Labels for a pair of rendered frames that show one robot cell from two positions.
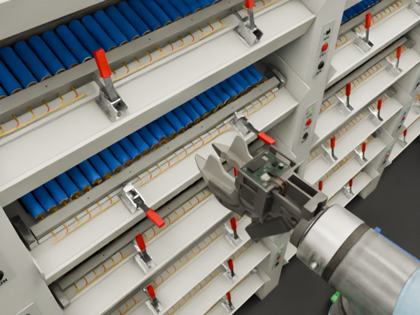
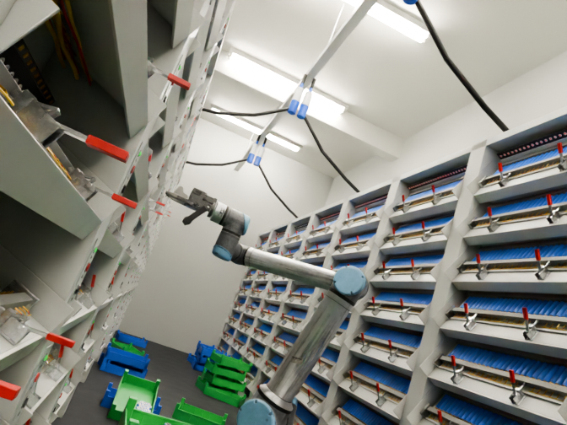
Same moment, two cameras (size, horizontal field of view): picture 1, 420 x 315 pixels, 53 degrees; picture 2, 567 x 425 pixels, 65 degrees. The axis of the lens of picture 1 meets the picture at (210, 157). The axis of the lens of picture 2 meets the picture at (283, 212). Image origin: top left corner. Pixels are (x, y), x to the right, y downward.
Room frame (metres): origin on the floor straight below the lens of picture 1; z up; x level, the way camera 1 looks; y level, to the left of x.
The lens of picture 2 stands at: (-0.91, 1.35, 0.68)
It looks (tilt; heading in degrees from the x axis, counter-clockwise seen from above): 14 degrees up; 301
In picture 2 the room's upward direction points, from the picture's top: 20 degrees clockwise
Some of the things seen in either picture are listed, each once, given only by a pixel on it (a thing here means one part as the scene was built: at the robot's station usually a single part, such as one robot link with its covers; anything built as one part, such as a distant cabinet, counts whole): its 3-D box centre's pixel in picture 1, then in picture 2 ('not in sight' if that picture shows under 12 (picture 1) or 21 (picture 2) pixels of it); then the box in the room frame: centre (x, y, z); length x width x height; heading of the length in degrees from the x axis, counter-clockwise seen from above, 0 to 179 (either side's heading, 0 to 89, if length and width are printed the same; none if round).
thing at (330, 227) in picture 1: (325, 239); (217, 212); (0.31, -0.15, 1.04); 0.10 x 0.05 x 0.09; 134
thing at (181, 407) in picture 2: not in sight; (201, 415); (0.62, -1.10, 0.04); 0.30 x 0.20 x 0.08; 29
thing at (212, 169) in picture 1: (214, 167); (178, 191); (0.43, -0.01, 1.05); 0.09 x 0.03 x 0.06; 52
